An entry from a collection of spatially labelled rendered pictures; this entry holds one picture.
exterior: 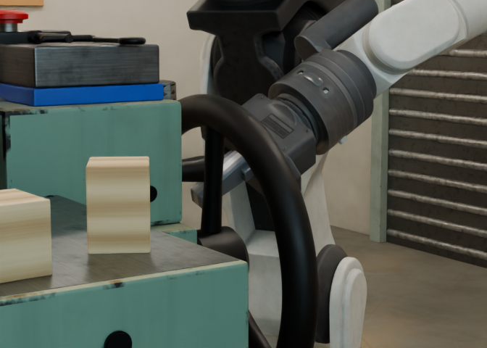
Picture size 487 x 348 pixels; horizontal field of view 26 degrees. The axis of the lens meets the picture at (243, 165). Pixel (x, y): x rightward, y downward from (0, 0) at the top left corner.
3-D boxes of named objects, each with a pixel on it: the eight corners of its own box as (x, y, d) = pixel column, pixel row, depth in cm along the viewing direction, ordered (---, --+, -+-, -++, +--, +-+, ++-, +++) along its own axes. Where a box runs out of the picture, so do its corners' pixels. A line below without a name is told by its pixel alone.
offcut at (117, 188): (150, 238, 58) (149, 156, 57) (150, 253, 54) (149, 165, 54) (90, 240, 57) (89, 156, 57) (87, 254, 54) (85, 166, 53)
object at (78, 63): (164, 100, 76) (163, 22, 76) (19, 107, 70) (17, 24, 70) (87, 89, 87) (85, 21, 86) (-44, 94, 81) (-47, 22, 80)
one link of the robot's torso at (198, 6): (289, 30, 164) (268, -79, 155) (367, 30, 158) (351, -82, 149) (213, 123, 143) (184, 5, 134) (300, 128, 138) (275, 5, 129)
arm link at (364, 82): (329, 148, 114) (398, 92, 119) (369, 117, 105) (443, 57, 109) (264, 67, 115) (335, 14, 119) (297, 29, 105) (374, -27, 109)
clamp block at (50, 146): (187, 224, 77) (186, 101, 76) (10, 246, 70) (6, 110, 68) (98, 195, 89) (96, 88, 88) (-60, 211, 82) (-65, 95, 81)
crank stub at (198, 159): (221, 185, 101) (229, 166, 100) (168, 191, 98) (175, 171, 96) (209, 167, 103) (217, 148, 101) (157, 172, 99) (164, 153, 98)
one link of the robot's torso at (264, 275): (265, 301, 168) (232, 15, 151) (370, 315, 160) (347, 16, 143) (222, 351, 155) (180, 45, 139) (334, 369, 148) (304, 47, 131)
